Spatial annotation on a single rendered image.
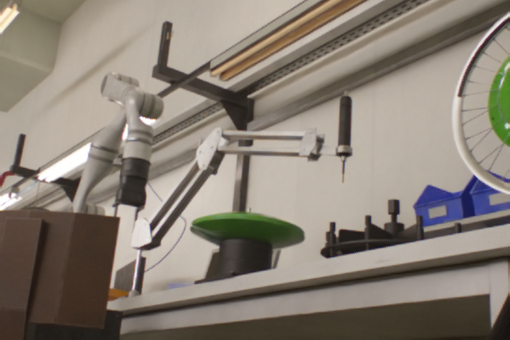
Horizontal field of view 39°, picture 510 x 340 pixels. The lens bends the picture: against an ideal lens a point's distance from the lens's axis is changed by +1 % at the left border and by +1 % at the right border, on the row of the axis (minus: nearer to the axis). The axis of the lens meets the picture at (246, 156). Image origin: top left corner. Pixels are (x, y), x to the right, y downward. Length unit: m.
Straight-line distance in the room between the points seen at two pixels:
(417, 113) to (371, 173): 0.31
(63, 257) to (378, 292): 0.64
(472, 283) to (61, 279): 0.73
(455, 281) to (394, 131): 1.62
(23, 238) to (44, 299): 0.12
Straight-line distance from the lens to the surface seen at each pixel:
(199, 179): 2.41
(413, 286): 1.47
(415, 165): 2.84
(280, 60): 3.46
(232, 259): 1.89
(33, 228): 1.35
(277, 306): 1.79
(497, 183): 1.82
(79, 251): 1.33
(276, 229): 1.86
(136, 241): 2.48
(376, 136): 3.04
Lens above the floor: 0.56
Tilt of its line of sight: 21 degrees up
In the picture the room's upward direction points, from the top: 5 degrees clockwise
